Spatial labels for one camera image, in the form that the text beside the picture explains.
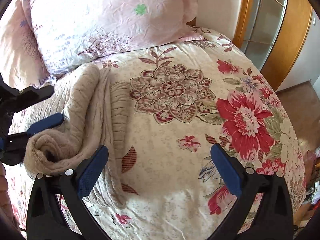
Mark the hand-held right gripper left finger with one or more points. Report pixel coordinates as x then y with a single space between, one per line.
92 172

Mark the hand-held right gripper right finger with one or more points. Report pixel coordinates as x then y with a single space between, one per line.
225 170

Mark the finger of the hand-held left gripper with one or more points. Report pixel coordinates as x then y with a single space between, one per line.
45 123
32 95

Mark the person's left forearm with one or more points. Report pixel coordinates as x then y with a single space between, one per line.
5 192

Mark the floral quilted bedspread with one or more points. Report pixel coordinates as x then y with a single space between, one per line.
175 155

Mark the pink floral pillow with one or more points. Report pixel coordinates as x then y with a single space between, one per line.
17 42

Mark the pink pillow with green clover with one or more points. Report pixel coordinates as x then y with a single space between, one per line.
112 17

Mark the wooden door with glass panes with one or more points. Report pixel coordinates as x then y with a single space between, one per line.
292 42

